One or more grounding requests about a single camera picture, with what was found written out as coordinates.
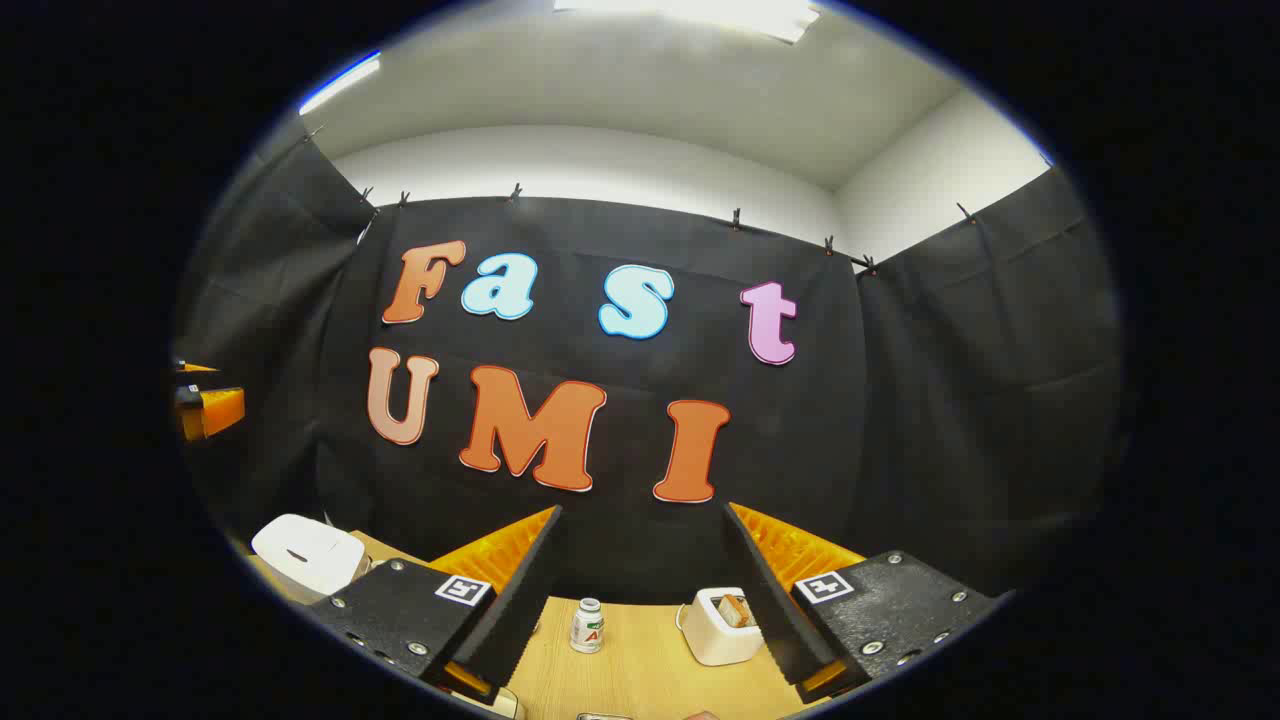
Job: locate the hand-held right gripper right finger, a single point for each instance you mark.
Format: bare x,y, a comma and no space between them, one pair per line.
775,620

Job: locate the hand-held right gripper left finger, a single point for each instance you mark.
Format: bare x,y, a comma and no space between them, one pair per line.
520,600

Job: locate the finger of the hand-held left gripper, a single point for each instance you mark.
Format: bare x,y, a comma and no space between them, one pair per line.
195,368
222,408

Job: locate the white rice cooker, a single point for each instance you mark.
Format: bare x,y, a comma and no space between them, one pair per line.
305,560

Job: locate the toasted bread slice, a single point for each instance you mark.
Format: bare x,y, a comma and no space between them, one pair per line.
734,610

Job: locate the white toaster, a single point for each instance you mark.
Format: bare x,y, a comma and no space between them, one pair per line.
715,640

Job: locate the white drink bottle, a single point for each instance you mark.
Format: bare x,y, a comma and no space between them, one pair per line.
587,628

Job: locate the black backdrop cloth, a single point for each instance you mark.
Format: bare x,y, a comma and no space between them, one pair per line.
900,400

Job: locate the ceiling light panel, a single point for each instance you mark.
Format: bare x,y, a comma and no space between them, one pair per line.
340,85

